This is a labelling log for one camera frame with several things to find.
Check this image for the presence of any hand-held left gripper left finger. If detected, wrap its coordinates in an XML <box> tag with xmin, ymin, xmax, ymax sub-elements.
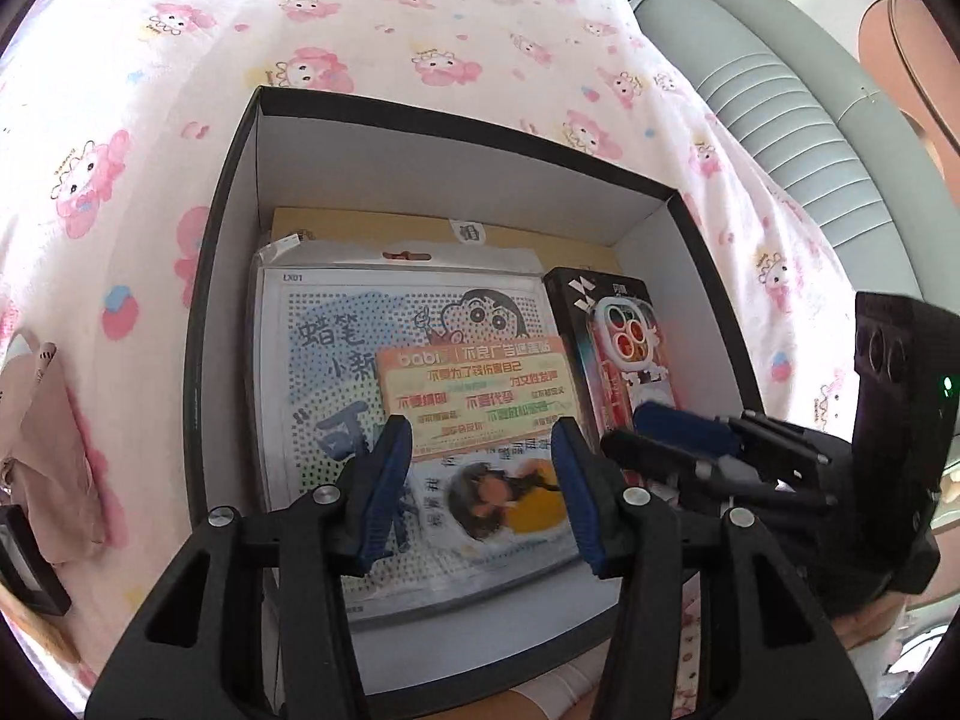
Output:
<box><xmin>86</xmin><ymin>414</ymin><xmax>415</xmax><ymax>720</ymax></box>

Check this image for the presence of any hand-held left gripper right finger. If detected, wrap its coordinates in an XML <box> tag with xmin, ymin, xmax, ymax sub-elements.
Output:
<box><xmin>551</xmin><ymin>416</ymin><xmax>875</xmax><ymax>720</ymax></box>

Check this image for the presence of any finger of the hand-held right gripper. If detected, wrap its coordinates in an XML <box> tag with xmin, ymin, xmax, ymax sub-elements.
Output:
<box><xmin>634</xmin><ymin>400</ymin><xmax>832</xmax><ymax>467</ymax></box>
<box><xmin>600</xmin><ymin>427</ymin><xmax>839</xmax><ymax>518</ymax></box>

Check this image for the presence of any boxed phone case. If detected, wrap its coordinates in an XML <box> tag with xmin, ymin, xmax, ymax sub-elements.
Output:
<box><xmin>541</xmin><ymin>266</ymin><xmax>687</xmax><ymax>482</ymax></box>

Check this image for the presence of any orange green sticker sheet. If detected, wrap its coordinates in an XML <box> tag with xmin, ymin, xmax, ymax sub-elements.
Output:
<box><xmin>375</xmin><ymin>334</ymin><xmax>580</xmax><ymax>462</ymax></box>

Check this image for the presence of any black cardboard box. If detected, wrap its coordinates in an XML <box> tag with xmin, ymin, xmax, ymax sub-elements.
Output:
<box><xmin>184</xmin><ymin>85</ymin><xmax>777</xmax><ymax>720</ymax></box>

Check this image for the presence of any person's right forearm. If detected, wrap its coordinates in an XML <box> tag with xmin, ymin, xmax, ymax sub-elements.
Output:
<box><xmin>825</xmin><ymin>589</ymin><xmax>912</xmax><ymax>661</ymax></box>

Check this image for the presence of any anime girl card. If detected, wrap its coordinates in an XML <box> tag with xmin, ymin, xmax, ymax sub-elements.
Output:
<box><xmin>409</xmin><ymin>442</ymin><xmax>575</xmax><ymax>552</ymax></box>

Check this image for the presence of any cartoon craft kit package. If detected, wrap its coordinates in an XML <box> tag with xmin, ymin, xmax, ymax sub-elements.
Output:
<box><xmin>251</xmin><ymin>236</ymin><xmax>623</xmax><ymax>632</ymax></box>

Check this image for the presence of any person's leg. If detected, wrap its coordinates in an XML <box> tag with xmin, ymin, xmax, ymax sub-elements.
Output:
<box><xmin>508</xmin><ymin>656</ymin><xmax>605</xmax><ymax>720</ymax></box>

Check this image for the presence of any brown paper envelope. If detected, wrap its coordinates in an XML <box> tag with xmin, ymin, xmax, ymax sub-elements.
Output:
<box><xmin>270</xmin><ymin>206</ymin><xmax>625</xmax><ymax>278</ymax></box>

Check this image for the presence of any grey padded headboard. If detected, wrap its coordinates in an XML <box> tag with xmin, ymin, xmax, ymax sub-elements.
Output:
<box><xmin>630</xmin><ymin>0</ymin><xmax>960</xmax><ymax>301</ymax></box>

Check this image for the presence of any pink cloth bag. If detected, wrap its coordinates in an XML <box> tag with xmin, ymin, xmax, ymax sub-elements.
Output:
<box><xmin>0</xmin><ymin>328</ymin><xmax>112</xmax><ymax>569</ymax></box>

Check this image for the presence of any black framed device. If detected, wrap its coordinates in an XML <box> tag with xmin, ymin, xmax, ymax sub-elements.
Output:
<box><xmin>0</xmin><ymin>505</ymin><xmax>74</xmax><ymax>617</ymax></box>

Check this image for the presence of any pink cartoon printed blanket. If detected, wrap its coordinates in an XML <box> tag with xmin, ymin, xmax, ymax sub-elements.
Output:
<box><xmin>0</xmin><ymin>0</ymin><xmax>882</xmax><ymax>720</ymax></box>

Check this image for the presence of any thin dark cable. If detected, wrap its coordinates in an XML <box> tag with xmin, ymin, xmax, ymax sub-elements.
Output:
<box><xmin>887</xmin><ymin>0</ymin><xmax>960</xmax><ymax>162</ymax></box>

